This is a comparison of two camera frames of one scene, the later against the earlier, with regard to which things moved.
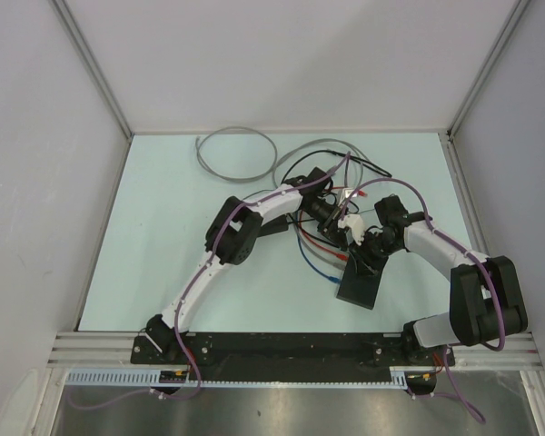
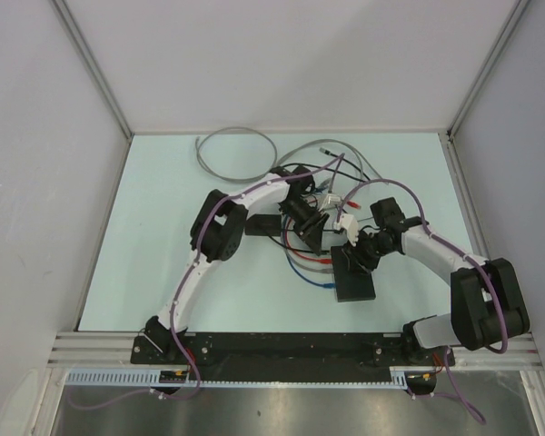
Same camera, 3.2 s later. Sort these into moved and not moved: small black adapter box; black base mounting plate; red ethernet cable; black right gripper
Moved: red ethernet cable
Not moved: black base mounting plate; small black adapter box; black right gripper
